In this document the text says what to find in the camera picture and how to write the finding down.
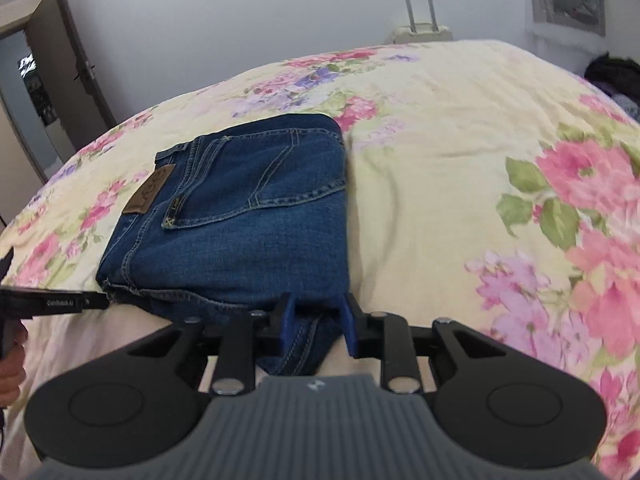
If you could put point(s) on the dark clothes pile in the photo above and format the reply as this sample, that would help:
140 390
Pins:
615 80

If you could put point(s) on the cream suitcase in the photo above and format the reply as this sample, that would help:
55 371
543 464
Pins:
420 34

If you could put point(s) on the brown wooden door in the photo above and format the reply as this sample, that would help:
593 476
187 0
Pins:
65 60

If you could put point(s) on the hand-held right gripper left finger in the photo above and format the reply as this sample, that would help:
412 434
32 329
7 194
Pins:
286 327

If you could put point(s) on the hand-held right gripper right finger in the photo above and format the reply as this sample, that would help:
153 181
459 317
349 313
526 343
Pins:
351 332

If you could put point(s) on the blue denim pants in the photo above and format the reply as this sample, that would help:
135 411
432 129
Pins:
240 220

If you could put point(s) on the floral bedsheet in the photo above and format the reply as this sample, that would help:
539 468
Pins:
450 160

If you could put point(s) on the person's left hand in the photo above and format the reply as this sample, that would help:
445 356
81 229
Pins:
12 375

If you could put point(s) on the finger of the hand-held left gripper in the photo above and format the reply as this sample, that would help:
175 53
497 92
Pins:
55 303

